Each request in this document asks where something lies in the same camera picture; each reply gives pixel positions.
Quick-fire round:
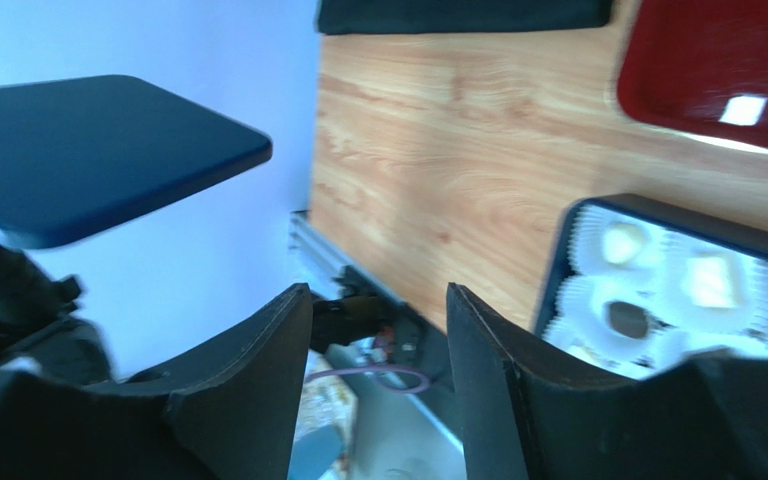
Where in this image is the navy box with paper cups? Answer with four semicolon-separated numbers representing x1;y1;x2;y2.
536;194;768;379

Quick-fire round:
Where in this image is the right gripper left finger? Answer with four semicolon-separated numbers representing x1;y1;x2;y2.
0;283;313;479

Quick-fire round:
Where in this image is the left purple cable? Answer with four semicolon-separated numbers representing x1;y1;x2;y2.
304;362;432;395

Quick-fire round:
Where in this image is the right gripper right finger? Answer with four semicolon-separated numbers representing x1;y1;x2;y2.
447;283;768;479

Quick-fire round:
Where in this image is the white teardrop chocolate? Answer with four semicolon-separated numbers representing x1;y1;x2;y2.
602;222;650;265

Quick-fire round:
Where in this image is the navy box lid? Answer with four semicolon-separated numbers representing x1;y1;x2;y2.
0;75;273;250

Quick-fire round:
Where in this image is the black placemat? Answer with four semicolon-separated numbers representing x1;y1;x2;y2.
316;0;614;35

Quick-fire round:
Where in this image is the red lacquer tray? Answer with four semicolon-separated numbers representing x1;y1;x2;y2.
616;0;768;152

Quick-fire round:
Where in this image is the dark round chocolate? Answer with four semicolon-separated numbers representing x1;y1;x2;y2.
607;301;651;340

